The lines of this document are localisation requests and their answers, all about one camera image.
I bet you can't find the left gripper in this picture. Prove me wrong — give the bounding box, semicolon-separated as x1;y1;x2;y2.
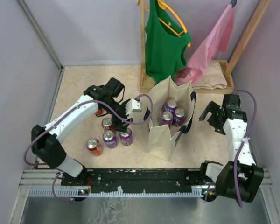
103;99;133;133

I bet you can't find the purple fanta can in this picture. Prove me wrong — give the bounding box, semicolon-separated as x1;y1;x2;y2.
172;108;186;126
164;99;178;113
119;128;133;146
160;111;173;126
102;130;118;149

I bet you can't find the red Coke can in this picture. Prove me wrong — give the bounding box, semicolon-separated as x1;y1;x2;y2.
95;109;106;117
101;118;116;133
86;138;103;156

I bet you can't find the purple Fanta can top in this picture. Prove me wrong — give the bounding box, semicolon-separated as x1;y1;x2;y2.
172;108;186;126

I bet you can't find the beige canvas tote bag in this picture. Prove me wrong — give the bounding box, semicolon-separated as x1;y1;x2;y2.
147;77;196;161

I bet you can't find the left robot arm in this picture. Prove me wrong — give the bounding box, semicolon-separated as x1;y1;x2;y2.
32;78;141;185

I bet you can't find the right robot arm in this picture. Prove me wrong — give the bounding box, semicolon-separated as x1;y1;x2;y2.
199;94;264;207

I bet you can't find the beige folded cloth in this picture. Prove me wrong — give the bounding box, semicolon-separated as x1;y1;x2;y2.
192;61;227;90

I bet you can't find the pink shirt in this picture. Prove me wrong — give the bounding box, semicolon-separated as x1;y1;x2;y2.
175;0;236;85

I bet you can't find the green tank top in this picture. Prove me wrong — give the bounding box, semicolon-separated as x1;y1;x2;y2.
145;0;192;83

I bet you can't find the wooden clothes rack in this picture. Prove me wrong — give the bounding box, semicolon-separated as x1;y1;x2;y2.
137;0;271;94

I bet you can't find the yellow clothes hanger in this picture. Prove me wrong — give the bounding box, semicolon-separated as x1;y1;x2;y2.
137;0;192;48

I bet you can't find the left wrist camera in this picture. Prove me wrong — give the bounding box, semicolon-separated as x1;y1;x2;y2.
125;99;143;116

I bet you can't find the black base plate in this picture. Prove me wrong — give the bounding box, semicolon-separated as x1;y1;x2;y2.
61;168;211;194

